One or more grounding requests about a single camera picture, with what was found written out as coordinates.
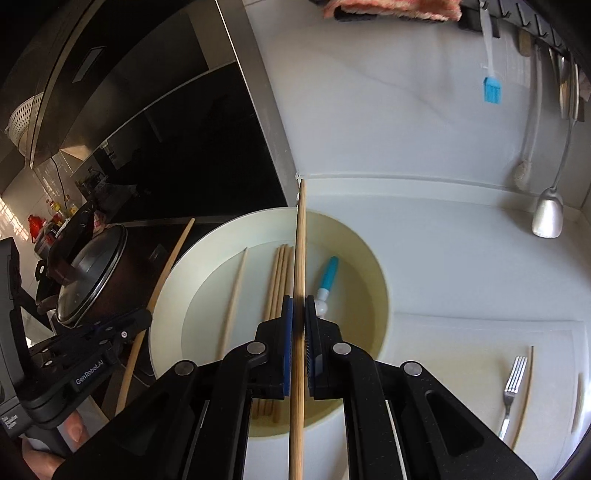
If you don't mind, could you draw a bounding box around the hanging steel spatula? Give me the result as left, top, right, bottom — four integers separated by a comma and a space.
532, 56, 580, 239

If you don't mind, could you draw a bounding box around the black gas stove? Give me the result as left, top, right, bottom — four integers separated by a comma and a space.
41, 218, 195, 413

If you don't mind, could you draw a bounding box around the dark cooking pot with lid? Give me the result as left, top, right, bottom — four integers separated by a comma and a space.
37, 202, 156, 329

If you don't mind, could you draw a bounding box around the pink striped cloth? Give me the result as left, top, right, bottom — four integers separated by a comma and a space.
322, 0, 462, 22

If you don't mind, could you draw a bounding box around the steel fork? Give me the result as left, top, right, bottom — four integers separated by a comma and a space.
498, 356, 528, 440

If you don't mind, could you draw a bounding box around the blue handled child spoon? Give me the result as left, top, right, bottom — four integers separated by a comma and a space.
315, 256, 339, 318

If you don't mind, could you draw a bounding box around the black hook rail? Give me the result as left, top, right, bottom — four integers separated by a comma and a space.
460, 0, 586, 59

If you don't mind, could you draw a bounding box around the hanging steel ladle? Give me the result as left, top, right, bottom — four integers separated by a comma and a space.
556, 54, 576, 119

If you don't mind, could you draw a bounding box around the left hand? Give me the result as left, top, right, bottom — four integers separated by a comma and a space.
21, 410, 90, 479

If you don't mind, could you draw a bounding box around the cream round basin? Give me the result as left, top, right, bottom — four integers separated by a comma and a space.
148, 206, 392, 439

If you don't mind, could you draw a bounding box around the white colander basket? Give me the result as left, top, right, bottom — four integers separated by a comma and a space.
4, 93, 43, 158

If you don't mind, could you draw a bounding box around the white plastic cutting board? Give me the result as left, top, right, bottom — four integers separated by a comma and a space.
294, 311, 584, 480

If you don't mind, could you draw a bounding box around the white hanging brush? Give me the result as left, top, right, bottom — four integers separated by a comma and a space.
513, 42, 543, 192

